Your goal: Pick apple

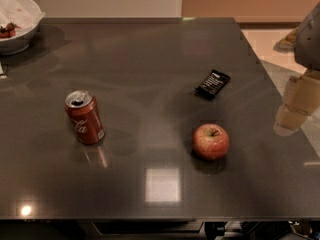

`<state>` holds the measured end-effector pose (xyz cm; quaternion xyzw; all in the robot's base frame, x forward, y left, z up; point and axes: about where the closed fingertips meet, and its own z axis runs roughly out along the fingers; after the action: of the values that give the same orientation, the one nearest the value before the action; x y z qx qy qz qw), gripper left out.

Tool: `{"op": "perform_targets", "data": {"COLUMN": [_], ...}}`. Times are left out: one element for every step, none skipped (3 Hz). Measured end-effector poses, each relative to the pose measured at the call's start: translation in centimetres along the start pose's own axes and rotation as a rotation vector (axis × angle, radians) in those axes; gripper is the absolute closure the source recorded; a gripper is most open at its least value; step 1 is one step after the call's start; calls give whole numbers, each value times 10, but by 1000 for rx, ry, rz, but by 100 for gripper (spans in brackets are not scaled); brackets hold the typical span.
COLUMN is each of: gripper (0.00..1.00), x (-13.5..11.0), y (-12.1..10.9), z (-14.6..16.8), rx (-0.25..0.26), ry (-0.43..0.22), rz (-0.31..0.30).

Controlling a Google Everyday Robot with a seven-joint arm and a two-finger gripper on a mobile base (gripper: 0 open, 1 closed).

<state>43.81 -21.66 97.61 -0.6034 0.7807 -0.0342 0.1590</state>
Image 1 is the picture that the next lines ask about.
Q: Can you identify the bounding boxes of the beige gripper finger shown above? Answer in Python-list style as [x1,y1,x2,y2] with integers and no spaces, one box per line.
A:
[273,69,320,136]

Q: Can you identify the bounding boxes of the red apple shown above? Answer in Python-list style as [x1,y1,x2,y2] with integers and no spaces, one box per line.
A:
[192,124,230,161]

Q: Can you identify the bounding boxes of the black snack bar wrapper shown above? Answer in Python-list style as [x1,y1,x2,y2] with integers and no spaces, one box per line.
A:
[195,70,230,100]

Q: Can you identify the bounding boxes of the red cola can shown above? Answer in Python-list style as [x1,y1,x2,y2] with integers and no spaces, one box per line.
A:
[65,90,105,145]

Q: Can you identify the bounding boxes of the white bowl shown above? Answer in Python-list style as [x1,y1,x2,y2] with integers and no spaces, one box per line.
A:
[0,0,46,56]

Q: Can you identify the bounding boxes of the white paper napkin in bowl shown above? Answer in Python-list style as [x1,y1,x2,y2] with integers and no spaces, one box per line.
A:
[0,0,45,29]

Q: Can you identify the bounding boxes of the red strawberries in bowl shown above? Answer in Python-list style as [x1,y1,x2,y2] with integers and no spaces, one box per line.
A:
[0,22,18,39]

